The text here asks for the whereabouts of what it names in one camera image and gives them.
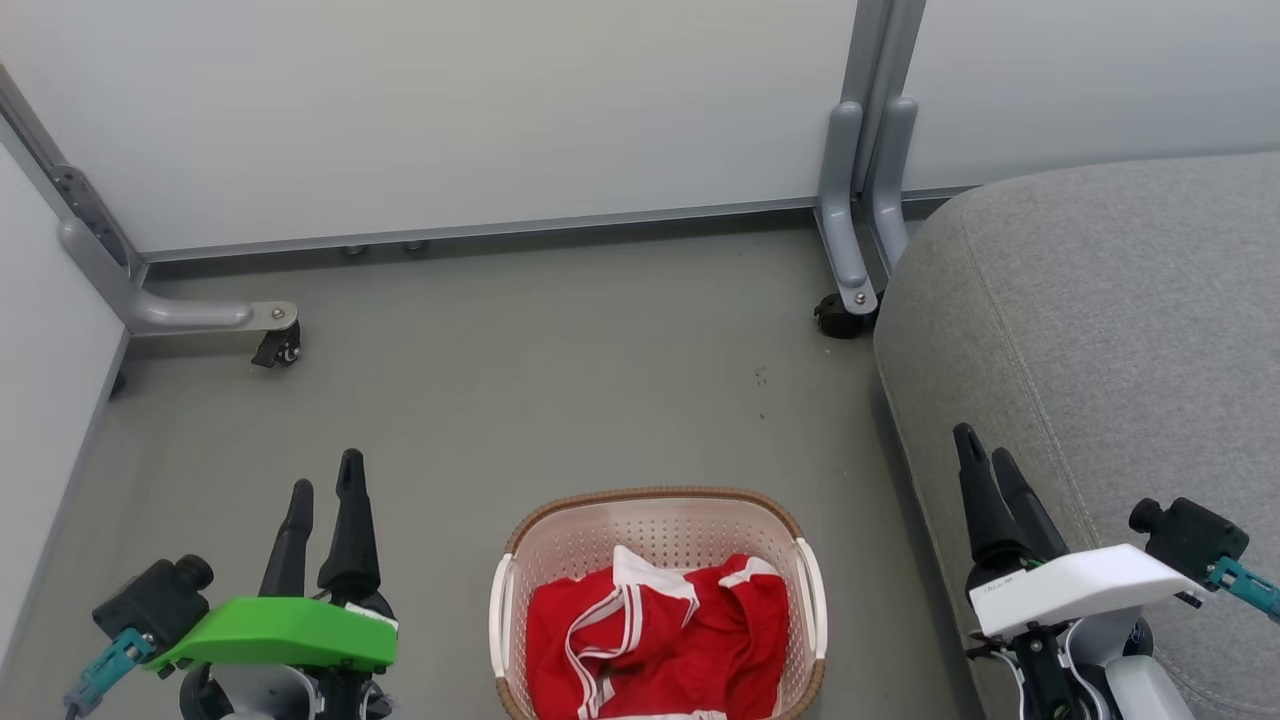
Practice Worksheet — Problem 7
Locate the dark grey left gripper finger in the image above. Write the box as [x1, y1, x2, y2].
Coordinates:
[258, 479, 315, 599]
[318, 449, 383, 601]

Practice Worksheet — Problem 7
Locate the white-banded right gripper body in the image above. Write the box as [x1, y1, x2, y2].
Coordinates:
[965, 543, 1209, 641]

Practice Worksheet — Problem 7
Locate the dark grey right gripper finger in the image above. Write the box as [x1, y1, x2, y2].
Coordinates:
[952, 423, 1031, 591]
[990, 447, 1071, 561]

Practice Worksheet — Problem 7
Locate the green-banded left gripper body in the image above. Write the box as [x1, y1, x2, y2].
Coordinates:
[145, 597, 399, 673]

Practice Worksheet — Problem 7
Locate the red and white sports garment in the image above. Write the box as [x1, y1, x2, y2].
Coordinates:
[525, 545, 791, 720]

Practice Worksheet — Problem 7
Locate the grey fabric sofa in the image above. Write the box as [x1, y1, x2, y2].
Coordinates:
[873, 152, 1280, 720]

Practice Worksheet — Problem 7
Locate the black caster wheel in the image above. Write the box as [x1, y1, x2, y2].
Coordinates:
[812, 292, 879, 340]
[250, 322, 303, 369]

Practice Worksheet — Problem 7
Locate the long grey partition foot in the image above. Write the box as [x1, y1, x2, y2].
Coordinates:
[0, 65, 299, 338]

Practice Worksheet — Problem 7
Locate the white perforated laundry basket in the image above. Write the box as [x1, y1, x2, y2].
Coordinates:
[488, 486, 829, 720]

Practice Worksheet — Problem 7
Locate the teal-plug right camera cable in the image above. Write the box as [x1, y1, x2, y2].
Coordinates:
[1205, 556, 1280, 626]

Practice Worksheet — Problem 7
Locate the teal-plug camera cable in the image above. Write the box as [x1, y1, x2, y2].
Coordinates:
[62, 628, 156, 720]
[1205, 556, 1280, 626]

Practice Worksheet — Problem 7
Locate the teal-plug left camera cable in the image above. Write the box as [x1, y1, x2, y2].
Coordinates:
[62, 628, 156, 720]

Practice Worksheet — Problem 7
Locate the grey aluminium partition rail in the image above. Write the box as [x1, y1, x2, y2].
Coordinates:
[140, 186, 976, 263]

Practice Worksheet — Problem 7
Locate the grey partition post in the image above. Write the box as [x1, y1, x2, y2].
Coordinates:
[838, 0, 928, 196]

